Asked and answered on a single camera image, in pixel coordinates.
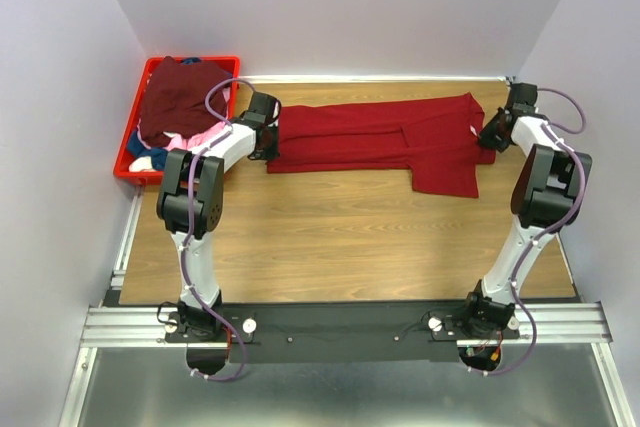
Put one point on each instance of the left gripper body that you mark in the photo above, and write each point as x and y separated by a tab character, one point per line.
271	150

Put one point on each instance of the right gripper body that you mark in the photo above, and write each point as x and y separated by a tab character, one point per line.
489	137

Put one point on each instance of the red t-shirt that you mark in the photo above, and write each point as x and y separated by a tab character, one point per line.
435	139

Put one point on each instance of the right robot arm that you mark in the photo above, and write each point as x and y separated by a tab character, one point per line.
547	196

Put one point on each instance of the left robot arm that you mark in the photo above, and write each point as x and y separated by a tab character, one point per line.
190	203

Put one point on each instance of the pink t-shirt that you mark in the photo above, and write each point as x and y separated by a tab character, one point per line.
198	141

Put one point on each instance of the maroon t-shirt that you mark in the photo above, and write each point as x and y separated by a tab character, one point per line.
173	101

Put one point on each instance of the white garment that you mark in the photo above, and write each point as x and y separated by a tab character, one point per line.
141	164

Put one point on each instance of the navy blue t-shirt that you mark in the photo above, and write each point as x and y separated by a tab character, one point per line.
137	148

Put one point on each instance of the red plastic bin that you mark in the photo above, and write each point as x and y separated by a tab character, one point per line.
229	63

